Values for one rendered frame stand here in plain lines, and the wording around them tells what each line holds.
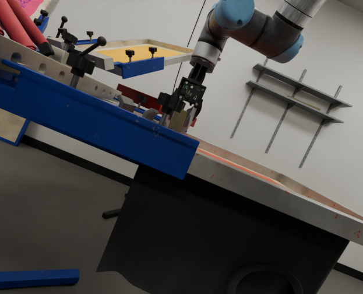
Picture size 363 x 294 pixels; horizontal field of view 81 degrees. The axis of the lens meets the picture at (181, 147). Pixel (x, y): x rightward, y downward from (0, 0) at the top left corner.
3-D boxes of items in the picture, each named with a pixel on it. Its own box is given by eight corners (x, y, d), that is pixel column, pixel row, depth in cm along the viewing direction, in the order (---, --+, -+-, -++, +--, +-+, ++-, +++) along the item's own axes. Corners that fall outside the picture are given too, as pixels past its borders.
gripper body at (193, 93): (172, 96, 57) (190, 52, 55) (173, 98, 65) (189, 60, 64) (198, 108, 57) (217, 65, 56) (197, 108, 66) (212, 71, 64)
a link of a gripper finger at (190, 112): (179, 136, 60) (187, 104, 59) (179, 134, 66) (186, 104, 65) (189, 139, 60) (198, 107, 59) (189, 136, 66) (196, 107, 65)
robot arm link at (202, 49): (195, 47, 63) (220, 58, 64) (189, 62, 64) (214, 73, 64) (197, 38, 56) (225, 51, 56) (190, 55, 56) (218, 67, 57)
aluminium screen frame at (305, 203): (280, 181, 96) (284, 174, 96) (431, 274, 38) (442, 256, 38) (118, 112, 92) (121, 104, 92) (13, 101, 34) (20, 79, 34)
